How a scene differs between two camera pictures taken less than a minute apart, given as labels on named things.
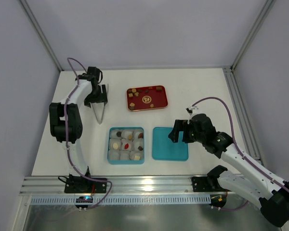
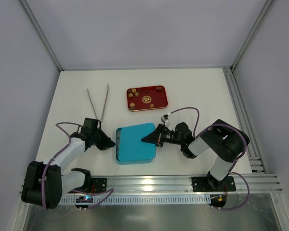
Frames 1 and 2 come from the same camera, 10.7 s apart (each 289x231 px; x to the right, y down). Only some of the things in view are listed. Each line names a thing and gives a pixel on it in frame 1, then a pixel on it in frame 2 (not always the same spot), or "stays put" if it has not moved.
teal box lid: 164,148 -> 131,147
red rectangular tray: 147,97 stays put
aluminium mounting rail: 119,184 stays put
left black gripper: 98,99 -> 98,138
